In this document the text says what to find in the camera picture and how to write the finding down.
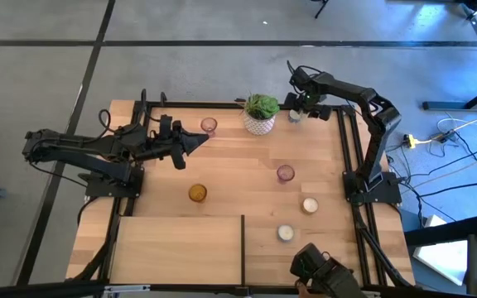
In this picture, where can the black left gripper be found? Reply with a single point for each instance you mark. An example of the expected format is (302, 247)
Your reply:
(176, 145)

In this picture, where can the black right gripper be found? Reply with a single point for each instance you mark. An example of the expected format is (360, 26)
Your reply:
(311, 97)

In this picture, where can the blue patterned candle jar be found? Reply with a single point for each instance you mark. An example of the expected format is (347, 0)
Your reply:
(294, 117)

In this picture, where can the pink glass candle holder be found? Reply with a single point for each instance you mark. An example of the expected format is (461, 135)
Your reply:
(285, 173)
(208, 124)

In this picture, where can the amber glass candle holder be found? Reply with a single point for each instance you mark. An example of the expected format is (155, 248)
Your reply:
(197, 193)

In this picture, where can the white candle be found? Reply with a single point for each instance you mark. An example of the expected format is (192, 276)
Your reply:
(285, 232)
(310, 205)

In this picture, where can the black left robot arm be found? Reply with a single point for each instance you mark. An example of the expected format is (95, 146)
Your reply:
(56, 138)

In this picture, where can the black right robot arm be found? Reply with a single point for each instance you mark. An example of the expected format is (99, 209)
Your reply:
(381, 124)

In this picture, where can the plant in white patterned pot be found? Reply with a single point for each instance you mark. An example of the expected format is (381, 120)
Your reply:
(259, 124)

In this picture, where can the black tripod leg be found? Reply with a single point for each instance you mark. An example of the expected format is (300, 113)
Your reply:
(321, 8)

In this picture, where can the raised wooden shelf black legs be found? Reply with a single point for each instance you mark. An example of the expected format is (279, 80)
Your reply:
(172, 248)

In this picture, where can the yellow power plug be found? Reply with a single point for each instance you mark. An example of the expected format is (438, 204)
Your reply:
(409, 141)

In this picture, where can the black metal floor stand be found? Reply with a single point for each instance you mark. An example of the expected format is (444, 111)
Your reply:
(449, 106)

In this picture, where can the black handheld device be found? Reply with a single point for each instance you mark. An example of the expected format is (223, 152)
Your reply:
(325, 273)

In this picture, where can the person's hand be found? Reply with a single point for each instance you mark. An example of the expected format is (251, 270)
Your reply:
(302, 292)

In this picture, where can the black bar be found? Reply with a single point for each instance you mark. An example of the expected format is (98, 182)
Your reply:
(445, 232)

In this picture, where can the white panel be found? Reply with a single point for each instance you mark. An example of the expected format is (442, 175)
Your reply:
(441, 260)

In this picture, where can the black rig crossbar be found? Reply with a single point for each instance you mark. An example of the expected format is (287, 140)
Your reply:
(35, 289)

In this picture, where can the black metal table frame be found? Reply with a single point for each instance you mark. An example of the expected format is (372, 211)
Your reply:
(205, 104)

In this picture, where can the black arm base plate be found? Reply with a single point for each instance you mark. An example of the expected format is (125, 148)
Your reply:
(383, 192)
(114, 188)

